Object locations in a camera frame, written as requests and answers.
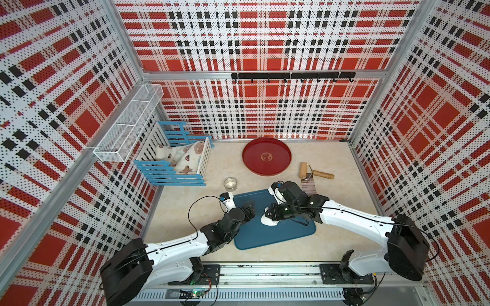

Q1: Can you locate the black wall hook rail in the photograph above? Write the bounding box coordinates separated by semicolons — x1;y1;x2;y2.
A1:
231;71;356;81

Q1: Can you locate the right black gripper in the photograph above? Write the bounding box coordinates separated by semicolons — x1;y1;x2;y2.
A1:
263;202;299;221

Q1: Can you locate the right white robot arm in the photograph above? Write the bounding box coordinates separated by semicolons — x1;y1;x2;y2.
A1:
261;181;430;282

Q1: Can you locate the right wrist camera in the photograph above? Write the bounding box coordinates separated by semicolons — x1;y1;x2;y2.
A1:
268;182;286;205

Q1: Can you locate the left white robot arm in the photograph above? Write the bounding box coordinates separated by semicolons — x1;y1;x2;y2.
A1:
100;201;255;305

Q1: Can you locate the baby doll in crib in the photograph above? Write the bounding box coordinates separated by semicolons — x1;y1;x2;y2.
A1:
155;141;205;175

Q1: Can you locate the blue white toy crib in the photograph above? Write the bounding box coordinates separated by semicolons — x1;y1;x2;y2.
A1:
134;121;213;186

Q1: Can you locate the white dough piece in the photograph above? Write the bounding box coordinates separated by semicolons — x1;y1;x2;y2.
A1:
260;214;279;226

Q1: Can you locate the teal plastic tray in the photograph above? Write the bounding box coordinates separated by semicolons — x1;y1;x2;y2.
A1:
234;189;316;251

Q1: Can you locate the green circuit board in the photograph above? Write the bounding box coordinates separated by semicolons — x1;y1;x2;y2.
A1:
179;289;206;300

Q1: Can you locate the wooden rolling pin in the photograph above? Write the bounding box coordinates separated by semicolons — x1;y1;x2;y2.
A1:
299;162;335;182

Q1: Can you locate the round red tray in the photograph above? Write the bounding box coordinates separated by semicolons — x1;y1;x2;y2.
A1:
242;137;292;177

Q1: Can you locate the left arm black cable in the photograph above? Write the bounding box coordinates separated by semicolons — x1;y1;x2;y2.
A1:
98;195;228;291

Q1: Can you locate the white wire mesh basket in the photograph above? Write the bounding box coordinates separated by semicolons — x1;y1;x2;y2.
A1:
94;84;163;163

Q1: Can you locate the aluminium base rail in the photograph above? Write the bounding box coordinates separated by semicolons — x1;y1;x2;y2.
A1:
133;262;434;305

